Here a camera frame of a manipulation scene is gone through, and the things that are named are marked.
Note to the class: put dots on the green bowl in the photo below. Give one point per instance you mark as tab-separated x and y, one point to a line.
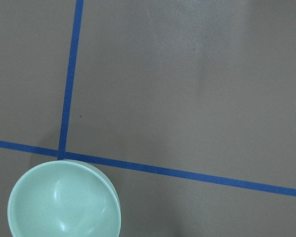
64	198

